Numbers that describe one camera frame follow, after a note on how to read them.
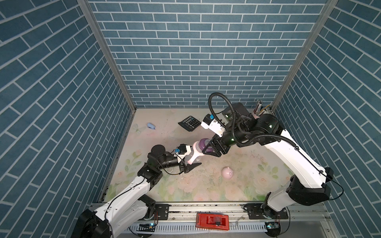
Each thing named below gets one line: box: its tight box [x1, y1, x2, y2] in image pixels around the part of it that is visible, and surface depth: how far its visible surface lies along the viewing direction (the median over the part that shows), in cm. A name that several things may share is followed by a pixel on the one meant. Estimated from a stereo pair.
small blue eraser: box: [146, 122, 156, 130], surface depth 110 cm
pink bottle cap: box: [221, 166, 234, 180], surface depth 86 cm
